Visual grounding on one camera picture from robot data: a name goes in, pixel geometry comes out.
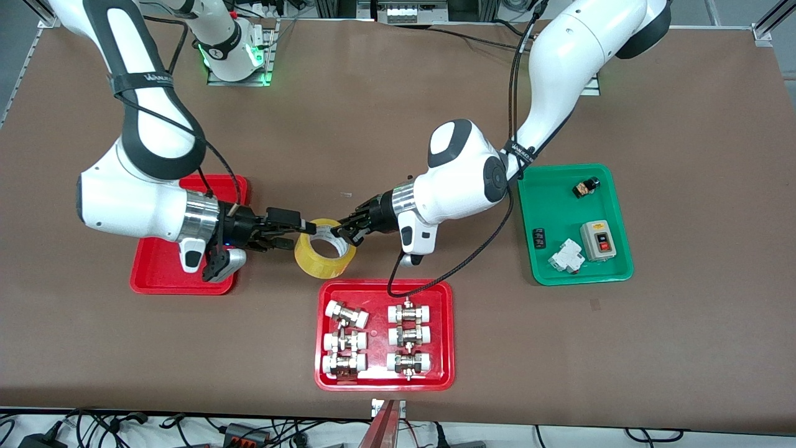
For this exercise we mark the grey push-button switch box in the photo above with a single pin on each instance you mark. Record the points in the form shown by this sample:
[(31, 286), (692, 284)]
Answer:
[(597, 242)]

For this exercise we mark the aluminium frame profile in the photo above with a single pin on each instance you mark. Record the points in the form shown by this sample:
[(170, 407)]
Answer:
[(46, 22), (768, 28)]

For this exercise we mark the yellow tape roll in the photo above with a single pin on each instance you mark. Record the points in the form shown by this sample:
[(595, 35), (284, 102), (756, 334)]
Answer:
[(317, 264)]

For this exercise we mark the white metal pipe fitting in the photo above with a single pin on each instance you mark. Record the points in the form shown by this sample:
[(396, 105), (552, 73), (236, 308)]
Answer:
[(343, 364), (345, 314), (409, 336), (345, 341), (408, 362), (409, 313)]

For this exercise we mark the green plastic tray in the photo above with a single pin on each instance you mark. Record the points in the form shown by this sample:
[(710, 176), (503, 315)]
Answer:
[(597, 205)]

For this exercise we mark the brass black solenoid valve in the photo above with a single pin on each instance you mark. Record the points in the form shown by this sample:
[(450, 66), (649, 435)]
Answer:
[(584, 187)]

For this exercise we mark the red pole with metal bracket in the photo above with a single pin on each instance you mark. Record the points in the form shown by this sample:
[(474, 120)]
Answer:
[(382, 432)]

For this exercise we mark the black power adapter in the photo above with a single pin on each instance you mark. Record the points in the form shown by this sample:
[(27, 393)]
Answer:
[(40, 440)]

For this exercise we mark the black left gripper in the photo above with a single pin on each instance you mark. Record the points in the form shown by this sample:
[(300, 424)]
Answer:
[(377, 216)]

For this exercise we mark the white circuit breaker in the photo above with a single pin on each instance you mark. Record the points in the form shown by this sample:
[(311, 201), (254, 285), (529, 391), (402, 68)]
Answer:
[(566, 256)]

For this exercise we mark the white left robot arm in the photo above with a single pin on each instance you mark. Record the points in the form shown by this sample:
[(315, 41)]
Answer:
[(460, 180)]

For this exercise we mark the empty red plastic tray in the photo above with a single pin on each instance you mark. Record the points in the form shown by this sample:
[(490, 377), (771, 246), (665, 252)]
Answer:
[(155, 274)]

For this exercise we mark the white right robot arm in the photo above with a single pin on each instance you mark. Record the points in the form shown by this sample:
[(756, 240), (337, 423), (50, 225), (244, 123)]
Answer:
[(124, 199)]

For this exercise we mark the grey orange power strip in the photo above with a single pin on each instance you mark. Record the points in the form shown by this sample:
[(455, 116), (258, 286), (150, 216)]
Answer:
[(245, 434)]

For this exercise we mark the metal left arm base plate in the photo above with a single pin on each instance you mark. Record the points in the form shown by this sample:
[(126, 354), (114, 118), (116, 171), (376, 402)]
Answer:
[(594, 87)]

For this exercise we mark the grey terminal block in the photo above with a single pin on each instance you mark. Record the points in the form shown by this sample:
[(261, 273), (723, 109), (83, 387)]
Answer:
[(413, 14)]

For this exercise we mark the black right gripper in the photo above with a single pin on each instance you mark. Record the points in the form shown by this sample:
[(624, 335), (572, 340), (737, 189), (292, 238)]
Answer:
[(244, 225)]

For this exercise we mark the small black rocker switch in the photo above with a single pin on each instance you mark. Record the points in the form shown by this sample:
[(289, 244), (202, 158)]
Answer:
[(540, 238)]

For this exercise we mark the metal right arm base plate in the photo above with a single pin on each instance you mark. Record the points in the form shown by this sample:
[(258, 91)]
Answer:
[(270, 59)]

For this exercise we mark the red tray with fittings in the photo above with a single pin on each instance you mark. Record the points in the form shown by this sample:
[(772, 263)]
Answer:
[(377, 311)]

